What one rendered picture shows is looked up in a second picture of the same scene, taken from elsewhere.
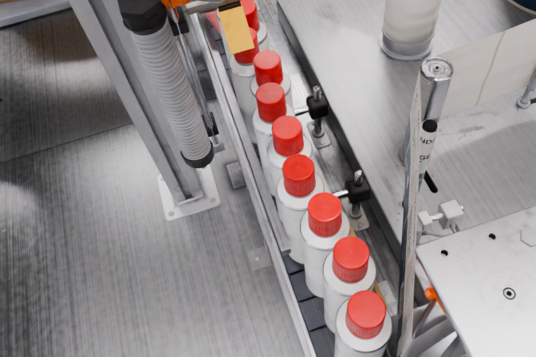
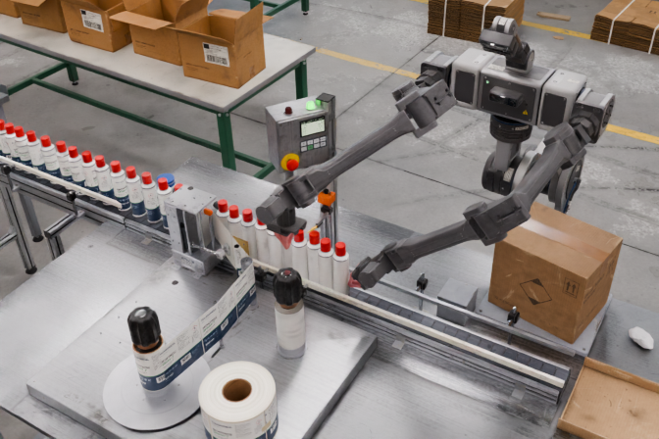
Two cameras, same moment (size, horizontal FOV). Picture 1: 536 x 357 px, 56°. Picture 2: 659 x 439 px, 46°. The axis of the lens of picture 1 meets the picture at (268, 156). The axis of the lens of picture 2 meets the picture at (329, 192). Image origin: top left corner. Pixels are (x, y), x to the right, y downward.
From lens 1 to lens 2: 2.50 m
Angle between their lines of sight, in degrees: 79
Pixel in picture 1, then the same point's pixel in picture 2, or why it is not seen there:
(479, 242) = (204, 202)
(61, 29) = (476, 282)
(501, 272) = (197, 200)
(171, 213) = not seen: hidden behind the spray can
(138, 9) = not seen: hidden behind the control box
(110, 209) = (350, 246)
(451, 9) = (283, 377)
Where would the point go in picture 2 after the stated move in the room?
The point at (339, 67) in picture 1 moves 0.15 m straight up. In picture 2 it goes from (311, 319) to (309, 284)
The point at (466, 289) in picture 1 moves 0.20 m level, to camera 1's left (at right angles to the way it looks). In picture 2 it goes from (202, 195) to (245, 168)
